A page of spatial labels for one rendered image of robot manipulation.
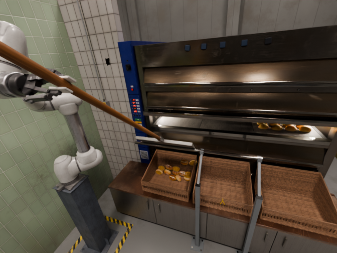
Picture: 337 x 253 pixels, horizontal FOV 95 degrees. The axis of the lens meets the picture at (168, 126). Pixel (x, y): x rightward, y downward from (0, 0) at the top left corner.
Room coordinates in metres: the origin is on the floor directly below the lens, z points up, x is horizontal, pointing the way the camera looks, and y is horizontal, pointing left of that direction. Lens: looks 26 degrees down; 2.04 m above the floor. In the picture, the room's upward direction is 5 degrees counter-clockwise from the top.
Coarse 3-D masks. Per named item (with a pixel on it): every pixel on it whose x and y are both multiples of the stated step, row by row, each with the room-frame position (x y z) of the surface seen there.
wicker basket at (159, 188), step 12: (156, 156) 1.71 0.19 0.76; (168, 156) 1.65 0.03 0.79; (180, 156) 1.60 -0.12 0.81; (192, 156) 1.55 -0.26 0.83; (156, 168) 1.66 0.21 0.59; (180, 168) 1.56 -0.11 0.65; (192, 168) 1.50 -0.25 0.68; (144, 180) 1.37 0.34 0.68; (156, 180) 1.44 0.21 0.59; (168, 180) 1.43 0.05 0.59; (192, 180) 1.30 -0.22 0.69; (156, 192) 1.24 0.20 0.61; (168, 192) 1.24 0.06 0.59; (180, 192) 1.14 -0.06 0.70
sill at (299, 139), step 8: (152, 128) 1.77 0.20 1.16; (160, 128) 1.73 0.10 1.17; (168, 128) 1.69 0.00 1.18; (176, 128) 1.67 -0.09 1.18; (184, 128) 1.65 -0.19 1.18; (192, 128) 1.63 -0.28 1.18; (232, 136) 1.43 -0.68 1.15; (240, 136) 1.40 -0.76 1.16; (248, 136) 1.37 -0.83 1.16; (256, 136) 1.35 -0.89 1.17; (264, 136) 1.32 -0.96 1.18; (272, 136) 1.31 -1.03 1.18; (280, 136) 1.30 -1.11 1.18; (288, 136) 1.29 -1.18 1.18; (320, 144) 1.15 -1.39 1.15; (328, 144) 1.13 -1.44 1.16
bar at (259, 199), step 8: (144, 144) 1.40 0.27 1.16; (152, 144) 1.37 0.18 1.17; (160, 144) 1.35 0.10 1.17; (200, 152) 1.18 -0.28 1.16; (208, 152) 1.16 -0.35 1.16; (216, 152) 1.14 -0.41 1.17; (224, 152) 1.13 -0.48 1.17; (200, 160) 1.14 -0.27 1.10; (256, 160) 1.02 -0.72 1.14; (200, 168) 1.09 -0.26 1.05; (200, 184) 0.99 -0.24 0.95; (256, 200) 0.80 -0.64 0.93; (256, 208) 0.80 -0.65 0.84; (256, 216) 0.79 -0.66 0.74; (248, 232) 0.80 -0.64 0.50; (192, 240) 1.03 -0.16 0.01; (200, 240) 1.02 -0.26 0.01; (248, 240) 0.80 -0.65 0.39; (192, 248) 0.95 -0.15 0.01; (200, 248) 0.94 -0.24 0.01; (248, 248) 0.79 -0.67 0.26
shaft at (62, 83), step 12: (0, 48) 0.39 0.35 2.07; (12, 48) 0.41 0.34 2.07; (12, 60) 0.41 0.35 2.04; (24, 60) 0.42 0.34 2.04; (36, 72) 0.44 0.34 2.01; (48, 72) 0.47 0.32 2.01; (60, 84) 0.49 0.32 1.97; (72, 84) 0.53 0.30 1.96; (84, 96) 0.55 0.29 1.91; (108, 108) 0.65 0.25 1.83; (132, 120) 0.81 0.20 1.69; (144, 132) 0.93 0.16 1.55
